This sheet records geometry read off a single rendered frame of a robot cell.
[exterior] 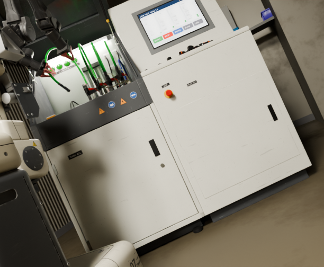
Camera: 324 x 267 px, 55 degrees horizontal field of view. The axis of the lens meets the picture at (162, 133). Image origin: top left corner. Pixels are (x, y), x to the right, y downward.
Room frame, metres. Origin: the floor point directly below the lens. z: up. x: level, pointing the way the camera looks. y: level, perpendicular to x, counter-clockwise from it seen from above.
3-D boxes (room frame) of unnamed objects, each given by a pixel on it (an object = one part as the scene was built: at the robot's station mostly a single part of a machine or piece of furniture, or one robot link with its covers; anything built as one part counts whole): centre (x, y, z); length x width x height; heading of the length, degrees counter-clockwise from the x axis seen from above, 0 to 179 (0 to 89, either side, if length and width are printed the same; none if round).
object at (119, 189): (1.80, 0.32, 0.44); 0.65 x 0.02 x 0.68; 93
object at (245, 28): (1.94, -0.37, 0.96); 0.70 x 0.22 x 0.03; 93
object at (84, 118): (1.82, 0.32, 0.87); 0.62 x 0.04 x 0.16; 93
